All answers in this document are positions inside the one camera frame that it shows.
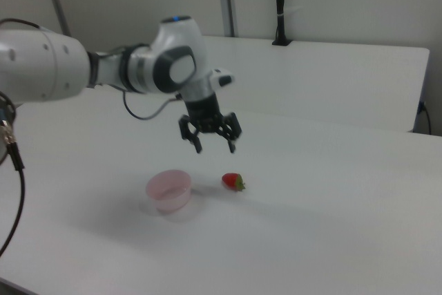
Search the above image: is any thick black cable with connector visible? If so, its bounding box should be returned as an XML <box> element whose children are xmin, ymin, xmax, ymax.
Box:
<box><xmin>0</xmin><ymin>90</ymin><xmax>27</xmax><ymax>258</ymax></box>

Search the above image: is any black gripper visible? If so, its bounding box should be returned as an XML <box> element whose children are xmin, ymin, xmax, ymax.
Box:
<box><xmin>177</xmin><ymin>92</ymin><xmax>243</xmax><ymax>155</ymax></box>

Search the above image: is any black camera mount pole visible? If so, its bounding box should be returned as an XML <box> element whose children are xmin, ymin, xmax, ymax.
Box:
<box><xmin>271</xmin><ymin>0</ymin><xmax>294</xmax><ymax>48</ymax></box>

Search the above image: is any thin black power cable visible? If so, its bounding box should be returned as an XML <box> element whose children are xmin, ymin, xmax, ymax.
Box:
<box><xmin>422</xmin><ymin>104</ymin><xmax>433</xmax><ymax>135</ymax></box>

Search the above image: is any red strawberry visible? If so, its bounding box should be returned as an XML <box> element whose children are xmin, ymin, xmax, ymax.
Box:
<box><xmin>220</xmin><ymin>172</ymin><xmax>247</xmax><ymax>193</ymax></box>

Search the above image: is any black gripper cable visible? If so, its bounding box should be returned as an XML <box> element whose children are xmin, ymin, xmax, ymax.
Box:
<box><xmin>122</xmin><ymin>91</ymin><xmax>181</xmax><ymax>121</ymax></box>

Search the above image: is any pink plastic bowl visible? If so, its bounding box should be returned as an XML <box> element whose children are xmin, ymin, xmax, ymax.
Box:
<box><xmin>145</xmin><ymin>169</ymin><xmax>193</xmax><ymax>214</ymax></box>

